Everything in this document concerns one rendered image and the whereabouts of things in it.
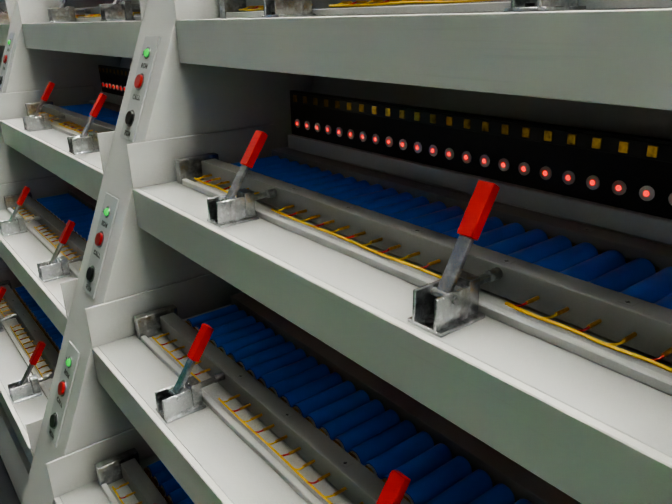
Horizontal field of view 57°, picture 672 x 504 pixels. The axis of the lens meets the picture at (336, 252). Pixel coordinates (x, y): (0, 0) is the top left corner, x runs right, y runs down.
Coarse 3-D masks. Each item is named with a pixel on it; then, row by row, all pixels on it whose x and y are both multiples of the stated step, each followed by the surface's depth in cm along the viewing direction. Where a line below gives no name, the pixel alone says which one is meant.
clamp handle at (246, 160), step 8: (256, 136) 57; (264, 136) 57; (256, 144) 57; (248, 152) 57; (256, 152) 57; (248, 160) 57; (240, 168) 57; (248, 168) 57; (240, 176) 57; (232, 184) 57; (240, 184) 57; (232, 192) 57
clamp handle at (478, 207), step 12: (480, 180) 37; (480, 192) 37; (492, 192) 37; (468, 204) 37; (480, 204) 37; (492, 204) 37; (468, 216) 37; (480, 216) 37; (468, 228) 37; (480, 228) 37; (468, 240) 37; (456, 252) 37; (468, 252) 37; (456, 264) 37; (444, 276) 37; (456, 276) 37; (444, 288) 37; (456, 288) 38
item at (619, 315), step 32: (256, 192) 62; (288, 192) 58; (320, 224) 53; (352, 224) 51; (384, 224) 48; (384, 256) 46; (416, 256) 46; (448, 256) 44; (480, 256) 41; (512, 288) 40; (544, 288) 38; (576, 288) 36; (544, 320) 36; (576, 320) 36; (608, 320) 35; (640, 320) 33
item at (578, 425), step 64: (256, 128) 77; (192, 192) 68; (512, 192) 52; (192, 256) 60; (256, 256) 50; (320, 256) 49; (320, 320) 44; (384, 320) 39; (448, 384) 35; (512, 384) 31; (576, 384) 31; (640, 384) 31; (512, 448) 32; (576, 448) 29; (640, 448) 27
